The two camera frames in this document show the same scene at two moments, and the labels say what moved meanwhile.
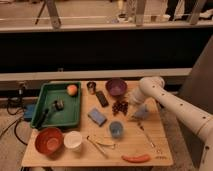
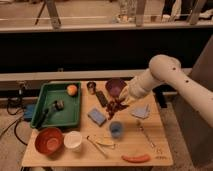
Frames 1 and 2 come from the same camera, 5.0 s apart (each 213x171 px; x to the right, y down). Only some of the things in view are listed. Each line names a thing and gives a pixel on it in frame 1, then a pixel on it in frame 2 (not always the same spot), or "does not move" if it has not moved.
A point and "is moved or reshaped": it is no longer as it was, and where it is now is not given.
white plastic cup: (72, 139) does not move
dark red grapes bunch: (119, 106) is moved or reshaped
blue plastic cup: (116, 129) does not move
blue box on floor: (29, 111) does not move
